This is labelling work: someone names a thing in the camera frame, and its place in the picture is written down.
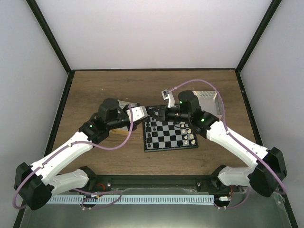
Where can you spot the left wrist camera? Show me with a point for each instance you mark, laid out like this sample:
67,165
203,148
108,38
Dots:
138,113

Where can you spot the pink metal tin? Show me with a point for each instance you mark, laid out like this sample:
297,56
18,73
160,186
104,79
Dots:
210,102

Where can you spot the yellow metal tin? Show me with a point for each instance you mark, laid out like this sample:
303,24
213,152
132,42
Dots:
123,130

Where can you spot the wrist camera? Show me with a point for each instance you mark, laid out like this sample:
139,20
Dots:
138,113
167,95

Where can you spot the black aluminium frame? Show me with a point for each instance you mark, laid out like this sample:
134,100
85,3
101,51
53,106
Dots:
274,5

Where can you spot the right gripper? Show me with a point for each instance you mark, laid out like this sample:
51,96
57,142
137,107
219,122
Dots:
162,117

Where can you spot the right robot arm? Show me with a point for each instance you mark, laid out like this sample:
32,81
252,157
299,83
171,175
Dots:
265,168

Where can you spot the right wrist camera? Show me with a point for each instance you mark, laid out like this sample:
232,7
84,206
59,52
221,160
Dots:
167,95

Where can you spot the light blue cable duct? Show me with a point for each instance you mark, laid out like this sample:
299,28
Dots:
135,199

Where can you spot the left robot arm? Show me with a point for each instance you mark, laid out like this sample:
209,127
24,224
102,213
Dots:
34,183

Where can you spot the black white chessboard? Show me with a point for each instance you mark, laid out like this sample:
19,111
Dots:
168,136

